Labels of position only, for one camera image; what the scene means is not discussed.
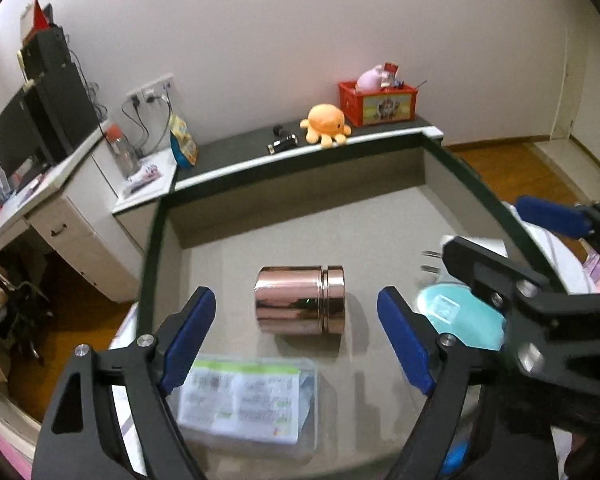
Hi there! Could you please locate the black handheld device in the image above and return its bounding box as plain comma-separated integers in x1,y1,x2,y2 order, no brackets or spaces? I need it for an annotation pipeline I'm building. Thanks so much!
267,125,299,155

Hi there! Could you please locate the white drawer cabinet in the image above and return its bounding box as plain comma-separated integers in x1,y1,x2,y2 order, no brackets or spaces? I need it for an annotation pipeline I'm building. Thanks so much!
27,192,146,303

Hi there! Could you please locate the rose gold metal canister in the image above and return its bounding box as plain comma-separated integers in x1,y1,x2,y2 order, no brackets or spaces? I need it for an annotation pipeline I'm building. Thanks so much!
254,264,346,337

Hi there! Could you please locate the black office chair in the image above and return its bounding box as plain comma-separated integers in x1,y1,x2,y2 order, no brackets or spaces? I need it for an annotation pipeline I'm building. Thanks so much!
0,280,56,366

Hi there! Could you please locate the red desk calendar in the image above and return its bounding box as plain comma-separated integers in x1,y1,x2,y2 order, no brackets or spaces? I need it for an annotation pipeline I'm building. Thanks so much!
20,0,56,43

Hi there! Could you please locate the white desk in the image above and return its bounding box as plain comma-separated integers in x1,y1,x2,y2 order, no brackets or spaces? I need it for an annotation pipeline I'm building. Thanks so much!
0,120,113,256

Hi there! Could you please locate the printed booklet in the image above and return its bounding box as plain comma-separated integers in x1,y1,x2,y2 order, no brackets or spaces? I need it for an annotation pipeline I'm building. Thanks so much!
122,160,162,197

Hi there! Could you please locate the small black speaker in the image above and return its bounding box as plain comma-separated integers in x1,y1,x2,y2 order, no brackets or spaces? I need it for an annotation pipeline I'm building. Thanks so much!
20,25,76,81

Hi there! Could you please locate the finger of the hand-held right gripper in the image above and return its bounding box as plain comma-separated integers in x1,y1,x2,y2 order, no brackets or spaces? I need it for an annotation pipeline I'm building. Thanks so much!
514,195,600,246
442,236,568,376

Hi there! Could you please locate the black monitor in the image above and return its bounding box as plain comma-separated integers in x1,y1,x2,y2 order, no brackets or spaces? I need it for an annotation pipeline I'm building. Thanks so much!
0,91,48,181

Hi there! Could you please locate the low cabinet dark top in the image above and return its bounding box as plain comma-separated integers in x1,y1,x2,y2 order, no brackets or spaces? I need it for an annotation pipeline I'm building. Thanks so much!
172,115,443,193

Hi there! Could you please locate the clear plastic box with papers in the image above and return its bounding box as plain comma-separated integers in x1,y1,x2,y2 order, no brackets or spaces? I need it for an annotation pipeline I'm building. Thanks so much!
177,355,321,461

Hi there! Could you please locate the red plastic crate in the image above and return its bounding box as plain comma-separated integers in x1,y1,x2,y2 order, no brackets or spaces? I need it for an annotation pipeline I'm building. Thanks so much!
338,80,421,127

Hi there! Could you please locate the clear bottle red cap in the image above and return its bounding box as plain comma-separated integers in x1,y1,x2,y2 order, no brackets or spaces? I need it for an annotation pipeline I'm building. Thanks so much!
105,125,142,179

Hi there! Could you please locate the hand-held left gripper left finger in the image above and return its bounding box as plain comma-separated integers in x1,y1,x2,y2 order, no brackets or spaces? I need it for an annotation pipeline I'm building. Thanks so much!
32,286,217,480

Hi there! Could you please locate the teal round disc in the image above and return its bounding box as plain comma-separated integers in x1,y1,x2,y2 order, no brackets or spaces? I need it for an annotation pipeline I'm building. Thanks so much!
416,282,510,351

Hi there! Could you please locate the large black speaker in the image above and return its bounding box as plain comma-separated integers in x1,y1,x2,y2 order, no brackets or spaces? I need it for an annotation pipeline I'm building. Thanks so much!
25,62,100,166

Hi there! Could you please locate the striped white bed sheet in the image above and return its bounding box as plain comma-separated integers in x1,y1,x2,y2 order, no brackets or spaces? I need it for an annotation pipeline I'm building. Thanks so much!
0,205,596,480

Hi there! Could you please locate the blue yellow snack bag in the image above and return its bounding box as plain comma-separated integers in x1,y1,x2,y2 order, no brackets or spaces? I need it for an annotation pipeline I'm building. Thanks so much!
169,114,199,167

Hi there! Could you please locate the white door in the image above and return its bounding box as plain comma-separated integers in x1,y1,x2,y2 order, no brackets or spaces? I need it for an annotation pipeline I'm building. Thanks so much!
550,25,600,176

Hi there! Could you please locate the orange octopus plush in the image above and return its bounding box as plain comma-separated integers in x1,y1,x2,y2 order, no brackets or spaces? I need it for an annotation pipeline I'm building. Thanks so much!
300,104,353,150

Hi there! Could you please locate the black power cable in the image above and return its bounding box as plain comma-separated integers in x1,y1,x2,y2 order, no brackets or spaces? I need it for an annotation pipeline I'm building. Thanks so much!
121,97,153,157

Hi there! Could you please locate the pink plush toy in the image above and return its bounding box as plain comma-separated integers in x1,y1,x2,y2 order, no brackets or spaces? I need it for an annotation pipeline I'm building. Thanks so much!
356,64,387,93

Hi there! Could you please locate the white wall outlet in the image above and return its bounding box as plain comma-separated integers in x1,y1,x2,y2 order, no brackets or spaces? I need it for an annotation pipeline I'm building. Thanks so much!
126,75,174,103

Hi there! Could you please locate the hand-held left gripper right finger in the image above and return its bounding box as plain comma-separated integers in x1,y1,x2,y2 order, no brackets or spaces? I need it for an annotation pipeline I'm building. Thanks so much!
377,286,502,480

